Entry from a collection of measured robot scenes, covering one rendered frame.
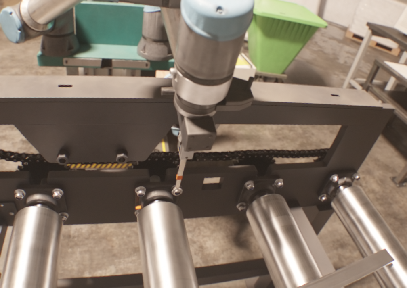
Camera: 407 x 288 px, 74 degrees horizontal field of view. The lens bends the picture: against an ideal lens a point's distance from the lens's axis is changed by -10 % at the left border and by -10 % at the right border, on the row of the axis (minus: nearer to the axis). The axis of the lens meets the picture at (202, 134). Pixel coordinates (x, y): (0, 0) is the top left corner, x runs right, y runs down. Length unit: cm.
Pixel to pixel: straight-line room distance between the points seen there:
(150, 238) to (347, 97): 61
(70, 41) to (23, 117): 88
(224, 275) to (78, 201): 73
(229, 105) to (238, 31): 15
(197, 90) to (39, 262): 46
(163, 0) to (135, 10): 107
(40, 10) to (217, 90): 91
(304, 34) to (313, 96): 244
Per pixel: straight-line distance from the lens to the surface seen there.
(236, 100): 49
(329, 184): 102
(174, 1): 49
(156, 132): 67
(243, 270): 135
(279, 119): 73
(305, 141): 280
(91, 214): 87
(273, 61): 329
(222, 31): 37
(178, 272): 64
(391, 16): 719
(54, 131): 68
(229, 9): 36
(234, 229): 188
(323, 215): 115
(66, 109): 63
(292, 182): 95
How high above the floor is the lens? 148
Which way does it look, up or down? 37 degrees down
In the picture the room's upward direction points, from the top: 12 degrees clockwise
